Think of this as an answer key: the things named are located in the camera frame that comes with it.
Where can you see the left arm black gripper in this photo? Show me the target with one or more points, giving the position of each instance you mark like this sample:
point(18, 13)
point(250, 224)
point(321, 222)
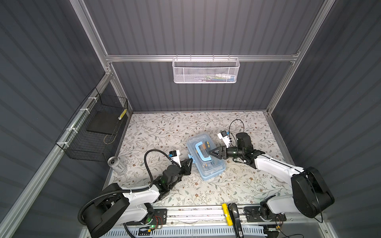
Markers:
point(186, 169)

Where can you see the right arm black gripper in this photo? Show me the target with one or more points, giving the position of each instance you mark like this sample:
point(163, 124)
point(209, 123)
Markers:
point(221, 148)

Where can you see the light blue toolbox base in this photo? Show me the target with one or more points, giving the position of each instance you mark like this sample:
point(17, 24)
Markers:
point(208, 169)

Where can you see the yellow black screwdriver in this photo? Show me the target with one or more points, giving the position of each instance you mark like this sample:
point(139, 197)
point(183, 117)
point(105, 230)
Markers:
point(206, 145)

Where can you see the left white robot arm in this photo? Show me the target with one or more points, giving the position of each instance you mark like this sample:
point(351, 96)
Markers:
point(116, 205)

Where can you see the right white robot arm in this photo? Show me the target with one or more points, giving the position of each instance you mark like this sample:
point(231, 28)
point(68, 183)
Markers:
point(310, 193)

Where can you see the yellow tube in basket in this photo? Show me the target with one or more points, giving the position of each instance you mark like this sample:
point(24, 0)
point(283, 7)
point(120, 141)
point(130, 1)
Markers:
point(122, 114)

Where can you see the black foam pad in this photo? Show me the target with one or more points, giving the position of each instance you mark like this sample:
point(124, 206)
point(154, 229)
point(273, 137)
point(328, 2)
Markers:
point(104, 123)

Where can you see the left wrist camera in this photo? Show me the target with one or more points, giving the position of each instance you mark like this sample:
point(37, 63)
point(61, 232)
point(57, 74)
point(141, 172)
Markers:
point(175, 157)

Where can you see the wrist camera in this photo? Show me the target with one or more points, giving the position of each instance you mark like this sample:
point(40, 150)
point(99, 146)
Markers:
point(175, 157)
point(225, 137)

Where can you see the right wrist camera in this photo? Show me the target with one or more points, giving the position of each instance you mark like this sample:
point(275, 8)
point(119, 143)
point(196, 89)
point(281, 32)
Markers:
point(225, 137)

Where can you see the black handle tool on rail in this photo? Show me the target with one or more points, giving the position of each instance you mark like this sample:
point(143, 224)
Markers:
point(235, 217)

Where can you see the yellow marker on rail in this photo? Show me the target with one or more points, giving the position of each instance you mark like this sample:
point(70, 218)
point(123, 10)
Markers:
point(227, 214)

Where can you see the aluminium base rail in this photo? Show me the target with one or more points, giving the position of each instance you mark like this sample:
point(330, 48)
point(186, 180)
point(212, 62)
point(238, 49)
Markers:
point(249, 214)

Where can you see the white wire mesh basket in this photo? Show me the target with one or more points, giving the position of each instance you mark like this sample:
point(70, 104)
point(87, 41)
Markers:
point(205, 70)

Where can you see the black wire basket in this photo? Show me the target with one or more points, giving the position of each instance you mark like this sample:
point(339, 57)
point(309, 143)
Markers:
point(79, 144)

